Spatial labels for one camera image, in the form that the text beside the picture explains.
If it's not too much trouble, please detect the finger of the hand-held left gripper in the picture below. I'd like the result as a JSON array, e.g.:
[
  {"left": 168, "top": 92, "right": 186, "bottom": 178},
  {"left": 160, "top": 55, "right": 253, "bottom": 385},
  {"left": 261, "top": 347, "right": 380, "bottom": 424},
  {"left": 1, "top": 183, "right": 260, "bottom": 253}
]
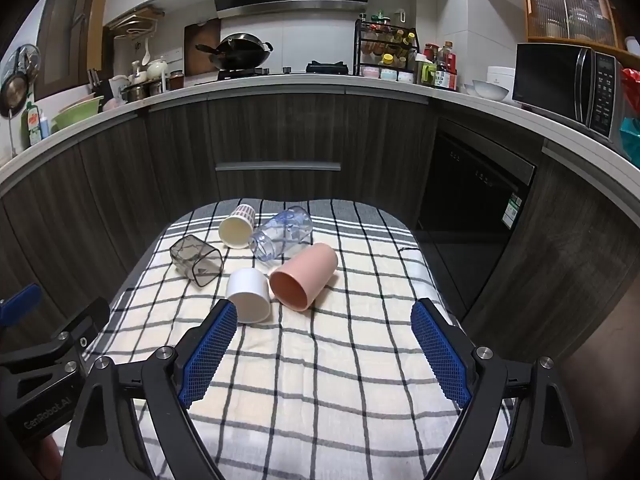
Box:
[
  {"left": 0, "top": 282, "right": 42, "bottom": 329},
  {"left": 0, "top": 297, "right": 111, "bottom": 375}
]

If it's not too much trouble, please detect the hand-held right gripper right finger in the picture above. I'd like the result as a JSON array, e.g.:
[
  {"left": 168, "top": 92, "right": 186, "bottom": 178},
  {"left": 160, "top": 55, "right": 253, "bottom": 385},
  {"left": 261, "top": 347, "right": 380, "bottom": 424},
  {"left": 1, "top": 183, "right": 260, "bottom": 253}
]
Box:
[{"left": 410, "top": 298, "right": 583, "bottom": 480}]

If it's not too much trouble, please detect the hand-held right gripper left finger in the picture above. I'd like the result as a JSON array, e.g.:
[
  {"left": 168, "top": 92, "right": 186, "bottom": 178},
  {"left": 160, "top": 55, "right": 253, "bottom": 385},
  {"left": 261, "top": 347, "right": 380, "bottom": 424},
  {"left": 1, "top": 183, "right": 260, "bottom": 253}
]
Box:
[{"left": 62, "top": 299, "right": 239, "bottom": 480}]

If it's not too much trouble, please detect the white cup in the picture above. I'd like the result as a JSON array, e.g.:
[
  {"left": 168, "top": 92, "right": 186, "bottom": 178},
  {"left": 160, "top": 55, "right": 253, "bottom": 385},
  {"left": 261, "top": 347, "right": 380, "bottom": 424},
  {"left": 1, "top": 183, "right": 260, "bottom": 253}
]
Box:
[{"left": 226, "top": 267, "right": 273, "bottom": 324}]

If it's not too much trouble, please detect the grey transparent square cup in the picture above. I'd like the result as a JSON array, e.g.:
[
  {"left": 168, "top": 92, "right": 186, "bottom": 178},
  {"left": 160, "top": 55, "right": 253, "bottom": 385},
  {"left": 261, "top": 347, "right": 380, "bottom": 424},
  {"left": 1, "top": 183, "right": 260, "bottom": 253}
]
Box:
[{"left": 169, "top": 234, "right": 224, "bottom": 288}]

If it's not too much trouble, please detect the pink cup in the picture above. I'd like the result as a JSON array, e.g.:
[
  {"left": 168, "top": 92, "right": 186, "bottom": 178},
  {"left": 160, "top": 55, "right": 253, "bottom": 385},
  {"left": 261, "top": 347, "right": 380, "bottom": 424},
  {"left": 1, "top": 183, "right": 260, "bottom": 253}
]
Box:
[{"left": 269, "top": 242, "right": 339, "bottom": 311}]

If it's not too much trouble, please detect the cream striped cup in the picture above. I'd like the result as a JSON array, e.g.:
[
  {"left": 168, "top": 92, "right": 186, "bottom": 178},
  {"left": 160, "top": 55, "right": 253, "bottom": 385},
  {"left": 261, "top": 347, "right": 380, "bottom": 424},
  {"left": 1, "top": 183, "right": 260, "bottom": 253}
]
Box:
[{"left": 218, "top": 203, "right": 257, "bottom": 250}]

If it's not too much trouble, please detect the clear blue-printed cup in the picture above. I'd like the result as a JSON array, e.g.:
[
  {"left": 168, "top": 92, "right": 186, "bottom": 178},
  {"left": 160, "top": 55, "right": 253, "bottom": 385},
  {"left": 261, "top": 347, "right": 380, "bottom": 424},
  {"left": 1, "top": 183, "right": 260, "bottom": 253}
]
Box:
[{"left": 248, "top": 206, "right": 314, "bottom": 262}]

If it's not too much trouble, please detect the person's left hand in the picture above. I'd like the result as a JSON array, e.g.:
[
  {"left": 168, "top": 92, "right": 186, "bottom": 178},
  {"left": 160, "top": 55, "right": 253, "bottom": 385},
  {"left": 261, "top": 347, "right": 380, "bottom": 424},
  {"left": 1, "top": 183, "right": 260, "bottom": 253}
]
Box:
[{"left": 22, "top": 435, "right": 65, "bottom": 480}]

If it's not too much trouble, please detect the checkered cloth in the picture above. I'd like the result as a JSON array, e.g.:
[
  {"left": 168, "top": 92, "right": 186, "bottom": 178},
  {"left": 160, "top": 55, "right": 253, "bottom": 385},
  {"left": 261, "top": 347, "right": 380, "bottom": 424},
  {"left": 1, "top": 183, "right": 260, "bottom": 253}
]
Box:
[{"left": 82, "top": 199, "right": 516, "bottom": 480}]

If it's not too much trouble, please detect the black dishwasher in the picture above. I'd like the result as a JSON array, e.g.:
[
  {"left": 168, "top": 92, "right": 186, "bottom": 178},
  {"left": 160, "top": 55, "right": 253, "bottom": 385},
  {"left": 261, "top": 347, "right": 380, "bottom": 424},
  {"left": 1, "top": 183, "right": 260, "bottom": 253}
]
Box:
[{"left": 417, "top": 115, "right": 537, "bottom": 318}]

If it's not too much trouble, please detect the green dish soap bottle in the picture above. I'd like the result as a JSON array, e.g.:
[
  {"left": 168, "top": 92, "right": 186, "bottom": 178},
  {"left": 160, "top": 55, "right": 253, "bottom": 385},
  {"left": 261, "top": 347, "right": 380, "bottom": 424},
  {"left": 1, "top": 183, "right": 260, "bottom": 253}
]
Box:
[{"left": 21, "top": 101, "right": 42, "bottom": 147}]

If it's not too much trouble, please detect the green basin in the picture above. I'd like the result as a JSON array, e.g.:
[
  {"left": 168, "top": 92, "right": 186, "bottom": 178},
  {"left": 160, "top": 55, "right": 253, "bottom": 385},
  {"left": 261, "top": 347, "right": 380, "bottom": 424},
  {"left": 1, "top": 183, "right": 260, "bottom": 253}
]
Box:
[{"left": 52, "top": 96, "right": 105, "bottom": 131}]

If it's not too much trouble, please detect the hanging frying pan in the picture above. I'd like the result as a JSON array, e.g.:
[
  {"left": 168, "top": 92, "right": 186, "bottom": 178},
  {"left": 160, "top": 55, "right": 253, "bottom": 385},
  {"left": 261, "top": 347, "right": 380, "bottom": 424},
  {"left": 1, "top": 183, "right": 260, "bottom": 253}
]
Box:
[{"left": 0, "top": 44, "right": 41, "bottom": 120}]

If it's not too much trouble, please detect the black knife block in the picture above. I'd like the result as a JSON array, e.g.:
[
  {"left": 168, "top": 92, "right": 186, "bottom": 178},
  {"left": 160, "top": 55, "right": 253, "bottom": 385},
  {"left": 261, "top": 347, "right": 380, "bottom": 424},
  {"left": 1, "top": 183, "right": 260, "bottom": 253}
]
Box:
[{"left": 87, "top": 68, "right": 115, "bottom": 104}]

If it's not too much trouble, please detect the steel pot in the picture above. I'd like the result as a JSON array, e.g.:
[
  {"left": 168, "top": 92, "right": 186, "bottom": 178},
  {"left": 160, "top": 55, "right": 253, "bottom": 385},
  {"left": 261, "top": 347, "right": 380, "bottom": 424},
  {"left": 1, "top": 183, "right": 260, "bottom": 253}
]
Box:
[{"left": 121, "top": 82, "right": 151, "bottom": 103}]

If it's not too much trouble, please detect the white bowl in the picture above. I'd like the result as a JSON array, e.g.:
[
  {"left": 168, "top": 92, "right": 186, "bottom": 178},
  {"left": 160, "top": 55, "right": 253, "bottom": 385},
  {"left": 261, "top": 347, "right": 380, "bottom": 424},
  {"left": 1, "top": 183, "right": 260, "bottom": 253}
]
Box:
[{"left": 472, "top": 80, "right": 508, "bottom": 101}]

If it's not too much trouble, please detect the white rice cooker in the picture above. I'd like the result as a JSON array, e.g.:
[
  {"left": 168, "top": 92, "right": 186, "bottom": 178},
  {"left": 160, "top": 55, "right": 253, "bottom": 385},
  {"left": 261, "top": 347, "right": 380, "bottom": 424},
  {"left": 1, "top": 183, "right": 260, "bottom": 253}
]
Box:
[{"left": 487, "top": 66, "right": 517, "bottom": 106}]

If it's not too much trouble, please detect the dark sauce bottle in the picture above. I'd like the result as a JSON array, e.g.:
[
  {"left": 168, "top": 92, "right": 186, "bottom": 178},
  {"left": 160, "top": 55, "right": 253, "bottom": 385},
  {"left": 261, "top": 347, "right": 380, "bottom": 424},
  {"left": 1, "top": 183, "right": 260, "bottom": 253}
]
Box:
[{"left": 436, "top": 41, "right": 459, "bottom": 92}]

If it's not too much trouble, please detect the teal plastic bag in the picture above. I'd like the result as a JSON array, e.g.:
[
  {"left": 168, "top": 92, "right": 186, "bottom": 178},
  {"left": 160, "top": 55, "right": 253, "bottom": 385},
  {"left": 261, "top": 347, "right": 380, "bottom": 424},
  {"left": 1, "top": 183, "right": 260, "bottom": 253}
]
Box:
[{"left": 620, "top": 117, "right": 640, "bottom": 162}]

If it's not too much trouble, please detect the black microwave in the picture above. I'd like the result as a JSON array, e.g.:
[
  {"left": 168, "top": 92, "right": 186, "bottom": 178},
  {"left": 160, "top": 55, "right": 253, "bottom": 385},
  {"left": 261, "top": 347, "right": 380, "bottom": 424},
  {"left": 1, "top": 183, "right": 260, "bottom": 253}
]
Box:
[{"left": 511, "top": 42, "right": 627, "bottom": 142}]

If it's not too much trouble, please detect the wooden cutting board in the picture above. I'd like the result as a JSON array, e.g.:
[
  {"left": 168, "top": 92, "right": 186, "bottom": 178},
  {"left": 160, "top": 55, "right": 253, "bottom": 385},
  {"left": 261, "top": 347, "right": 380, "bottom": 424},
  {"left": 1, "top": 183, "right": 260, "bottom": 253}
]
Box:
[{"left": 183, "top": 18, "right": 222, "bottom": 77}]

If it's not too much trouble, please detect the black spice rack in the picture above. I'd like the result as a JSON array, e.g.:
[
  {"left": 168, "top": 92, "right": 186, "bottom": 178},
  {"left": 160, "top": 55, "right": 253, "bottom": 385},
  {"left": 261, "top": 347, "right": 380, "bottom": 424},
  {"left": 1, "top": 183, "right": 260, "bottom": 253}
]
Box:
[{"left": 354, "top": 18, "right": 420, "bottom": 84}]

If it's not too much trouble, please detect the black wok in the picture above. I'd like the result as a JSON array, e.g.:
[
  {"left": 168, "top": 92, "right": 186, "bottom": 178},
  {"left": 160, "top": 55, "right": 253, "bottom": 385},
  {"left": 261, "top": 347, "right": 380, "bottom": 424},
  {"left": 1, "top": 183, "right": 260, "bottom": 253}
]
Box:
[{"left": 195, "top": 33, "right": 275, "bottom": 71}]

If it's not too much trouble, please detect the red plastic bag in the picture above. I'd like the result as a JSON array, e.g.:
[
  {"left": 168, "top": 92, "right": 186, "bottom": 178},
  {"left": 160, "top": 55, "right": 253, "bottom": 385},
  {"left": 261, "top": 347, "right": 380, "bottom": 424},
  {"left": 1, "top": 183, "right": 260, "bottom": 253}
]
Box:
[{"left": 620, "top": 67, "right": 640, "bottom": 111}]

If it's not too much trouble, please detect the wooden glass-door cabinet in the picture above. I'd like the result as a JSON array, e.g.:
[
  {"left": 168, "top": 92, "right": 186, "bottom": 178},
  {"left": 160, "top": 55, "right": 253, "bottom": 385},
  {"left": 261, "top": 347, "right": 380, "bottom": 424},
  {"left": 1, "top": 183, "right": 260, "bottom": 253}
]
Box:
[{"left": 520, "top": 0, "right": 623, "bottom": 53}]

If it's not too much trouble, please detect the drawer with metal handle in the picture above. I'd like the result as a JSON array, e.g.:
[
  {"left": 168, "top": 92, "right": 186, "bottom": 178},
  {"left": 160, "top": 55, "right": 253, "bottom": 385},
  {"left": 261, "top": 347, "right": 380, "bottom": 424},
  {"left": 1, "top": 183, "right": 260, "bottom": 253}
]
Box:
[{"left": 207, "top": 100, "right": 351, "bottom": 201}]

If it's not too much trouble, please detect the wall-mounted rack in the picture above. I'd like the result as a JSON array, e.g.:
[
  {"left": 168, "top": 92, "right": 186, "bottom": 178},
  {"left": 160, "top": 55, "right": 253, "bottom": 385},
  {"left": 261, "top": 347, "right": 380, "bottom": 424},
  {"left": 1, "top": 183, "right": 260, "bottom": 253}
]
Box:
[{"left": 107, "top": 6, "right": 166, "bottom": 39}]

